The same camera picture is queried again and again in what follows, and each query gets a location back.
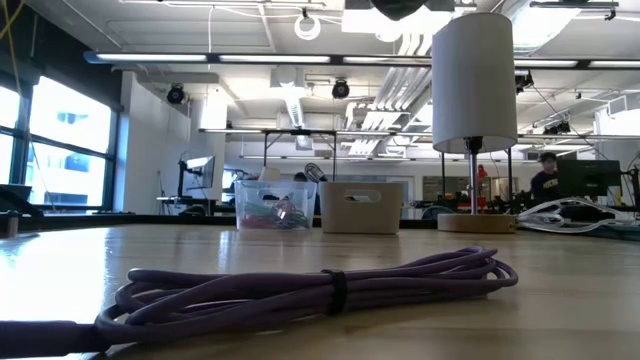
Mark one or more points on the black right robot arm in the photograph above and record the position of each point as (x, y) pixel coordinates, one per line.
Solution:
(398, 7)

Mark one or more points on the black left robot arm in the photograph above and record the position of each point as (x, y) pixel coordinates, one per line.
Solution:
(10, 192)

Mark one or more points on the person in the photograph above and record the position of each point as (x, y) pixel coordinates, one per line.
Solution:
(300, 176)
(545, 185)

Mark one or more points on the grey plastic bin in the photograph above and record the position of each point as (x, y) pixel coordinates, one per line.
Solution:
(360, 215)

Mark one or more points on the clear plastic bin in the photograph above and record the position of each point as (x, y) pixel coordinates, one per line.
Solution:
(250, 192)

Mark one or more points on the black ceiling spotlight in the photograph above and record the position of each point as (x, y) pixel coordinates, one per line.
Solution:
(340, 89)
(175, 94)

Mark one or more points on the grey computer monitor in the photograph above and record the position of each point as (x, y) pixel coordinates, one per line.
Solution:
(200, 170)

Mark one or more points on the white shade table lamp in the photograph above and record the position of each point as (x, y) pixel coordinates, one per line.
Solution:
(472, 80)

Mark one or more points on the black computer monitor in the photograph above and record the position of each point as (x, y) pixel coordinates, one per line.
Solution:
(587, 177)

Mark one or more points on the black metal stand frame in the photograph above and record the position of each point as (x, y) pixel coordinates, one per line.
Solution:
(300, 132)

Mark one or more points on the black aluminium table frame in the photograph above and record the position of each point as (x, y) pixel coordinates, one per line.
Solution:
(150, 219)

